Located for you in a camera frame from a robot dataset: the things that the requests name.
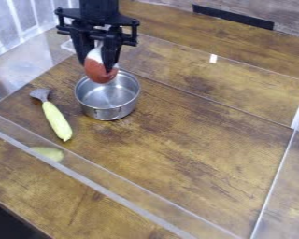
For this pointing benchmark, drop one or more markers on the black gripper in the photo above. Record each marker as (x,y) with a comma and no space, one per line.
(96,20)

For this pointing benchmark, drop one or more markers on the red and white toy mushroom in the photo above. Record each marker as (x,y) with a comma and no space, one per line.
(93,66)

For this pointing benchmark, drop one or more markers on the clear acrylic right barrier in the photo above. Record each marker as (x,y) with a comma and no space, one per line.
(278,220)

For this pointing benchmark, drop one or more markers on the yellow toy corn cob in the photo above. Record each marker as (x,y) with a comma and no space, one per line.
(54,117)

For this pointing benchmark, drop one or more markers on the clear acrylic barrier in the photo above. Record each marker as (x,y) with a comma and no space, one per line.
(171,216)
(278,220)

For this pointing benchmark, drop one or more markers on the clear acrylic front barrier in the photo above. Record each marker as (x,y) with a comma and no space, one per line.
(171,216)

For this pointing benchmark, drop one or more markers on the black strip on table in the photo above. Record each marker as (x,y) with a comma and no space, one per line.
(235,17)

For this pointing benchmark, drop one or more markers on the silver metal pot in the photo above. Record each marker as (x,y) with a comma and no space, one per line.
(112,100)

